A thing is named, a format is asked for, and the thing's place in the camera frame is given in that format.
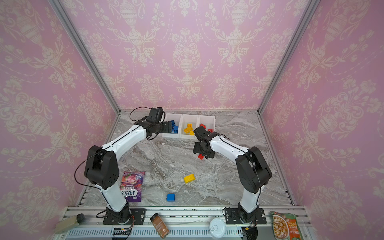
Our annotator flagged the white plastic bin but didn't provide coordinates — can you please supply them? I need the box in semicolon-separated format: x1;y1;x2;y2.
162;113;184;139
179;115;199;140
192;115;216;132

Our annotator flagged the yellow long lego brick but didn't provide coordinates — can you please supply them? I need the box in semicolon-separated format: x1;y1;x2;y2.
184;128;193;134

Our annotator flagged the aluminium front rail frame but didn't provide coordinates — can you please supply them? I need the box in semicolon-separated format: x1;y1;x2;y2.
52;205;316;240

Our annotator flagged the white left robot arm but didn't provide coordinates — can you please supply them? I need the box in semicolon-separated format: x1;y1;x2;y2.
83;120;173;225

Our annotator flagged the white left plastic bin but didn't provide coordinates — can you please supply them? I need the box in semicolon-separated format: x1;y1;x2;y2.
162;113;184;139

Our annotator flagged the white right plastic bin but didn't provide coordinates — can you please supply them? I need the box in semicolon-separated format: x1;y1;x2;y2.
192;115;216;132

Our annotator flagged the white middle plastic bin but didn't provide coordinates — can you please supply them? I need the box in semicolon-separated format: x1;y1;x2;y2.
179;115;199;140

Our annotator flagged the aluminium corner post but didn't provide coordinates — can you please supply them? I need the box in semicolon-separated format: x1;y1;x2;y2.
48;0;122;115
258;0;321;116

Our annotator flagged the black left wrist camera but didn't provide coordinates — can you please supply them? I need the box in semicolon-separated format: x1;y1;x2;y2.
146;107;164;124

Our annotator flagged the green food packet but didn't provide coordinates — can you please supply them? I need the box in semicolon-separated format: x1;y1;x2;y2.
270;212;303;240

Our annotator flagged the brown spice jar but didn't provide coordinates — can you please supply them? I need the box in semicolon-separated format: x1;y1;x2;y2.
150;213;170;239

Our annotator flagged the purple Fox's candy bag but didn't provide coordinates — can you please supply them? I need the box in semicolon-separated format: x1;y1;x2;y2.
120;171;146;203

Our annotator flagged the white round lid can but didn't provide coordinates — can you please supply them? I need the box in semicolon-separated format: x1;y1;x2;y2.
209;218;226;239

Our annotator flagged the aluminium left corner post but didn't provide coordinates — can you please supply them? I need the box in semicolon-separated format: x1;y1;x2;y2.
48;0;122;115

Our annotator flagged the blue lego brick lowest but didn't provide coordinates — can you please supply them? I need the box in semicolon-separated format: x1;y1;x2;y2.
167;194;176;202

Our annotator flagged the aluminium right corner post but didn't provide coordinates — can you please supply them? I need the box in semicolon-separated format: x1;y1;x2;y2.
258;0;321;116

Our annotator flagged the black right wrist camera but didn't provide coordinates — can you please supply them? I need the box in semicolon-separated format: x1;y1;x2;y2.
194;126;209;142

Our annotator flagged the yellow long lego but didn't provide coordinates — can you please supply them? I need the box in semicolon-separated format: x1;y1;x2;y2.
184;174;196;184

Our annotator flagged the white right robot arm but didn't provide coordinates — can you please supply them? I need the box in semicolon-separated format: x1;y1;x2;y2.
193;127;273;224

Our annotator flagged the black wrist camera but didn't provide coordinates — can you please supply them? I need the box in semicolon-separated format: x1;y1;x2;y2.
146;107;164;124
194;126;209;142

